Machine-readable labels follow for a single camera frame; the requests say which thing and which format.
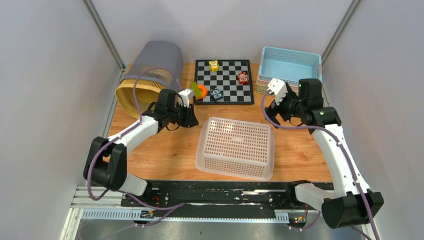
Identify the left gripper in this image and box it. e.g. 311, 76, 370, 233
167, 101, 199, 129

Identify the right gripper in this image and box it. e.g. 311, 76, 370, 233
262, 86, 305, 129

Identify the pink plastic basket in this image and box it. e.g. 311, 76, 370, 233
256, 76, 269, 85

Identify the light blue plastic basket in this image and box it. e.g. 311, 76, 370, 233
257, 46, 322, 87

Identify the large white plastic basket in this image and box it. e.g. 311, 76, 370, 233
195, 117, 275, 181

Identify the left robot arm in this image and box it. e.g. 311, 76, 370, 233
83, 89, 199, 207

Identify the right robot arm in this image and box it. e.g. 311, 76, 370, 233
262, 78, 384, 229

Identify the orange arch toy block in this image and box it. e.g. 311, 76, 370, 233
197, 84, 208, 100

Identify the green plastic basket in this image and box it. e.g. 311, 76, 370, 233
256, 83, 268, 95

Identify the blue owl toy block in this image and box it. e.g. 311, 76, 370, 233
210, 88, 224, 102

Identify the red owl toy block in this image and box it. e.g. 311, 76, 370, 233
237, 71, 250, 85

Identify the grey and yellow laundry bin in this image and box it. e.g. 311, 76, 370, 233
115, 40, 184, 119

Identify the black and white chessboard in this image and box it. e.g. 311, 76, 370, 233
194, 59, 255, 105

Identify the yellow owl toy block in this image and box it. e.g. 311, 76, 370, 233
208, 60, 220, 72

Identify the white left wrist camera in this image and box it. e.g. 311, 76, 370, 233
177, 89, 195, 108

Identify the black metal base rail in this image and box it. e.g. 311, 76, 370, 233
120, 180, 317, 222

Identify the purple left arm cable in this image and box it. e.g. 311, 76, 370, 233
86, 67, 186, 213

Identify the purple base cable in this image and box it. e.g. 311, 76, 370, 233
76, 195, 189, 240

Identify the left aluminium frame post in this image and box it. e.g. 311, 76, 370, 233
82, 0, 126, 72

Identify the aluminium frame post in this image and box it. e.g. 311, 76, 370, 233
82, 0, 126, 72
322, 0, 363, 66

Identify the right aluminium frame post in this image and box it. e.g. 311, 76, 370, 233
322, 0, 363, 66

